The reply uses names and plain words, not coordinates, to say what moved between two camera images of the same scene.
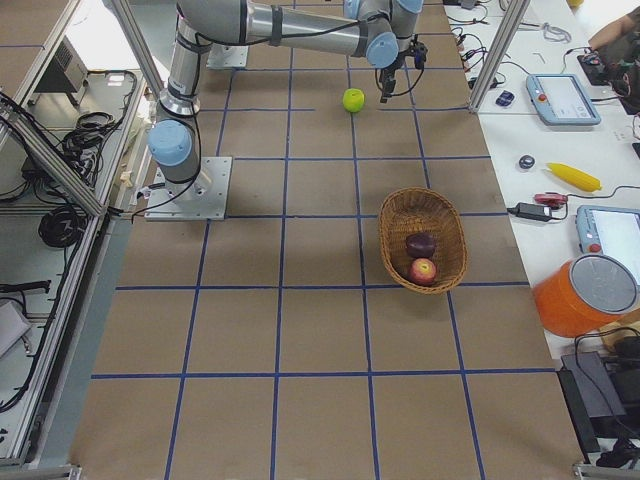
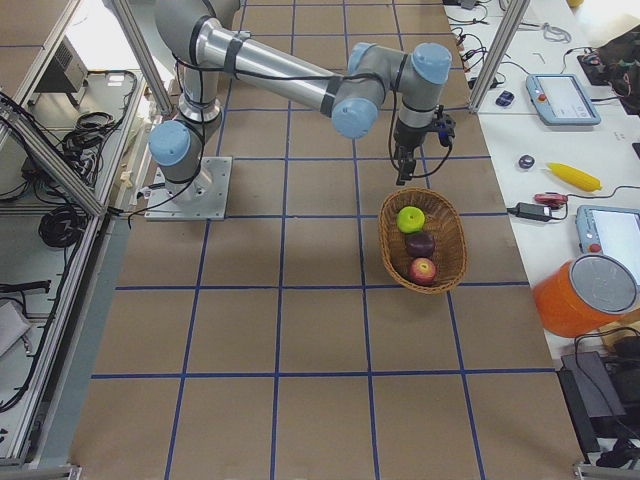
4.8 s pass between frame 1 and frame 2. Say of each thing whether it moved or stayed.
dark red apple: stayed
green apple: moved
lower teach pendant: stayed
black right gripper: moved
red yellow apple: stayed
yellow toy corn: stayed
